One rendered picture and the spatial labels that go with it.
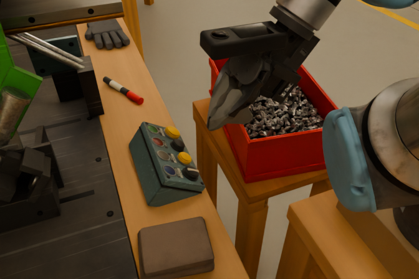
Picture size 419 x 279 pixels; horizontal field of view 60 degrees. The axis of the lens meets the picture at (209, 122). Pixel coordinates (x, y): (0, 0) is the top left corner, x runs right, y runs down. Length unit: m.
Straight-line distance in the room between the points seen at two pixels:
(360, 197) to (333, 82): 2.23
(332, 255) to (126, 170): 0.36
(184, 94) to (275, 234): 1.12
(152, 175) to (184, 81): 1.92
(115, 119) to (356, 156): 0.51
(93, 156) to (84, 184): 0.07
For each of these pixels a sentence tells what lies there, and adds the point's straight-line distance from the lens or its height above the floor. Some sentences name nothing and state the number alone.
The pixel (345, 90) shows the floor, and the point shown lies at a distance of 2.54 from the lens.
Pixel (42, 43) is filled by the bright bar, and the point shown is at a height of 1.06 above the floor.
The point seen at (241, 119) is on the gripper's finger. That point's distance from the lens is 0.58.
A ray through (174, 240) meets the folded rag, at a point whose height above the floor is 0.93.
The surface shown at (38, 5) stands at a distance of 0.70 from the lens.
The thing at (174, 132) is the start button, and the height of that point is 0.94.
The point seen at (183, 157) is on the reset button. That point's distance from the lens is 0.60.
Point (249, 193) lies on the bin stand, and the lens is 0.73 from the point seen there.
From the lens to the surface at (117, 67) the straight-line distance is 0.93.
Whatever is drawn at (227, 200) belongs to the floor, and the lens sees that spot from 1.73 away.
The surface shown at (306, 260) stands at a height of 0.77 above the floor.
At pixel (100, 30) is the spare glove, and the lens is 1.06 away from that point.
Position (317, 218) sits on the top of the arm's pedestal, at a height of 0.85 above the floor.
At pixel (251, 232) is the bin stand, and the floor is 0.66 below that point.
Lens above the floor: 1.37
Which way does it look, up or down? 40 degrees down
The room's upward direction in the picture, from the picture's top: straight up
